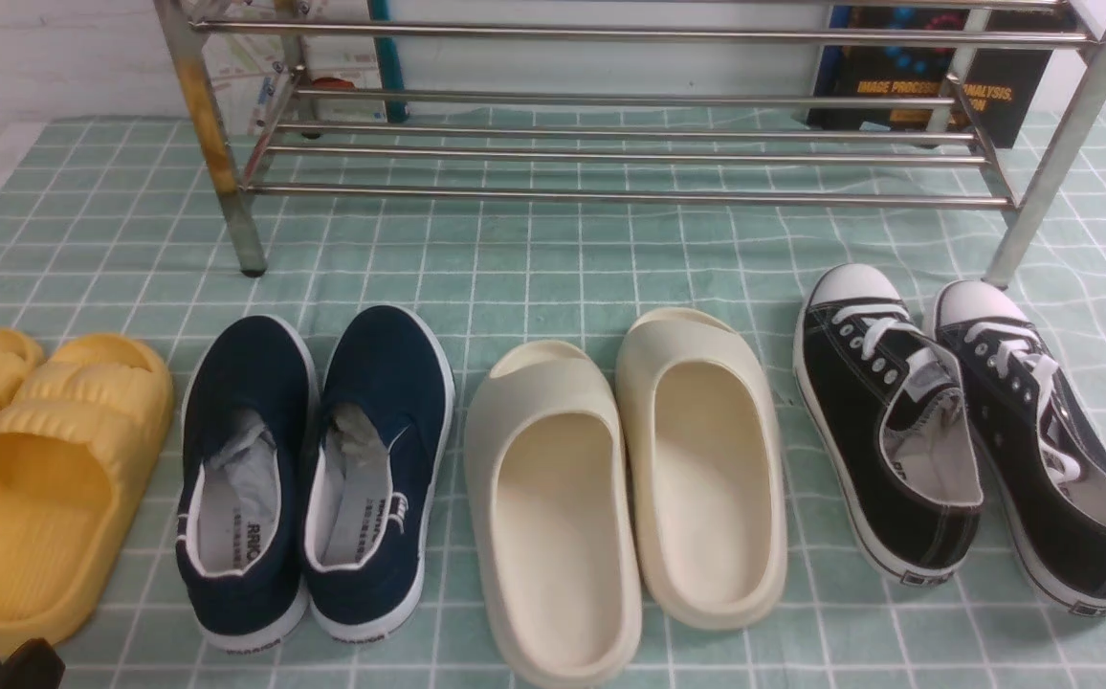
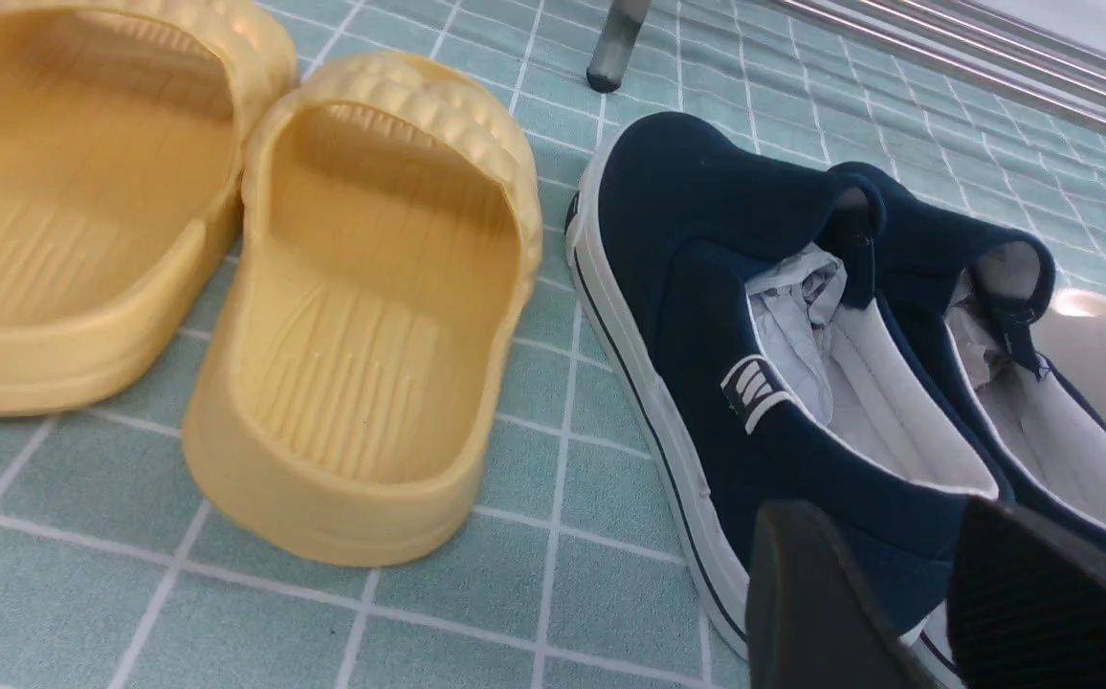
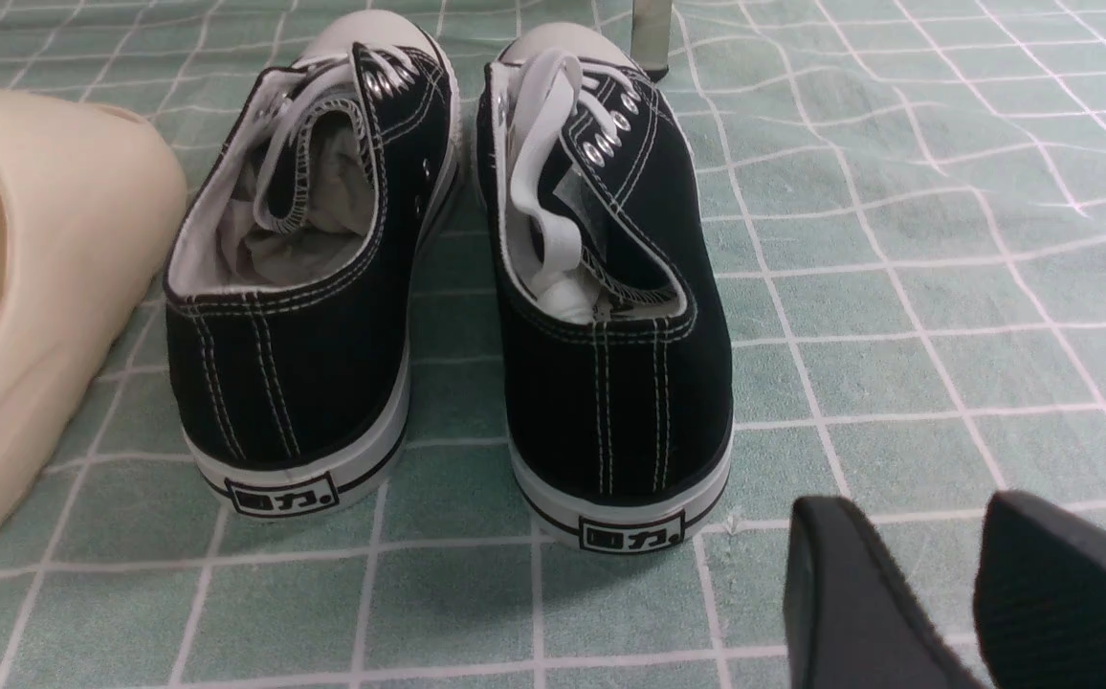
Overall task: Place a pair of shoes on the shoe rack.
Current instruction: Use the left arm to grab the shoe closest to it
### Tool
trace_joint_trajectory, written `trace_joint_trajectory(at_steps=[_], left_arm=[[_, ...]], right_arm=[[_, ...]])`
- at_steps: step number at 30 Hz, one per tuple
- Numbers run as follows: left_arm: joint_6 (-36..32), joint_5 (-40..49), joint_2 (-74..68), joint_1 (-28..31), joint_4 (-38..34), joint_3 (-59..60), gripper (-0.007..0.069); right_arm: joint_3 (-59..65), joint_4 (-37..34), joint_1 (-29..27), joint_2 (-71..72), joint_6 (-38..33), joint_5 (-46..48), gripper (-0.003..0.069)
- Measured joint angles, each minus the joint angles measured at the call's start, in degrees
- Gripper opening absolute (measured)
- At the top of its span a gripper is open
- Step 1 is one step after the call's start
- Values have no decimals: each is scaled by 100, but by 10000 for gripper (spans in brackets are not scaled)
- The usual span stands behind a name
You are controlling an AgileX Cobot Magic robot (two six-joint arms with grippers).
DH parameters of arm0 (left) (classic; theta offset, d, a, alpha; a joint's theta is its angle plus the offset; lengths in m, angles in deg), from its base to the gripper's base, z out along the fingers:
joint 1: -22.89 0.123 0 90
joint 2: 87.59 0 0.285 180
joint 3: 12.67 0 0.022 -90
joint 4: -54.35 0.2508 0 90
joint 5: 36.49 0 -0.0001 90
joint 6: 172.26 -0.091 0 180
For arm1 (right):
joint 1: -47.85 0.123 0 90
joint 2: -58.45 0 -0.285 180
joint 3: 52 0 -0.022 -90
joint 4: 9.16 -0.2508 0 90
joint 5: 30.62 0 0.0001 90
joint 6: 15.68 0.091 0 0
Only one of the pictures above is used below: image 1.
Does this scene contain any navy slip-on shoe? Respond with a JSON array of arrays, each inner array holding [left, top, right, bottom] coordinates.
[[174, 315, 319, 655], [299, 305, 455, 644]]

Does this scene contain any metal shoe rack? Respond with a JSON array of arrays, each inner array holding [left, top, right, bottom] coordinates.
[[154, 1, 1106, 289]]

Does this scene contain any right yellow slipper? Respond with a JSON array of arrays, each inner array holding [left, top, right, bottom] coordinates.
[[0, 333, 174, 654]]

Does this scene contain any green checked cloth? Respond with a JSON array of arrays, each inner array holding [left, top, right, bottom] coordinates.
[[0, 114, 1106, 688]]

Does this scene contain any left cream slipper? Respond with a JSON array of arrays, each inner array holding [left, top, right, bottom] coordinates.
[[465, 340, 641, 688]]

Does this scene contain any cream slipper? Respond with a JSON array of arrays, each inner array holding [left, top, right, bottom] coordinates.
[[615, 307, 787, 631], [465, 340, 641, 688]]

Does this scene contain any white patterned box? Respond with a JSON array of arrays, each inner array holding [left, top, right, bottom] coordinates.
[[202, 1, 387, 137]]

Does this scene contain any teal pole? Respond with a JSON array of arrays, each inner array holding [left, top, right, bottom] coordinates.
[[366, 0, 409, 123]]

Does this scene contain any right cream slipper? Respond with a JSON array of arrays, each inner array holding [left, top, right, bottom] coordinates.
[[615, 307, 787, 631]]

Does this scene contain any left black canvas sneaker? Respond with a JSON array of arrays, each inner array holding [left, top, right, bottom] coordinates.
[[792, 263, 984, 588]]

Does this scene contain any black canvas sneaker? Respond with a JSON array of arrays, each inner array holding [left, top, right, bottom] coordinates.
[[924, 280, 1106, 616], [792, 263, 984, 588]]

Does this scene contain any right black canvas sneaker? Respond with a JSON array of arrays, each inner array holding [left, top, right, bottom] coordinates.
[[924, 280, 1106, 616]]

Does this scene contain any dark image processing book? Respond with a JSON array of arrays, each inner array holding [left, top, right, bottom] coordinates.
[[804, 6, 1076, 149]]

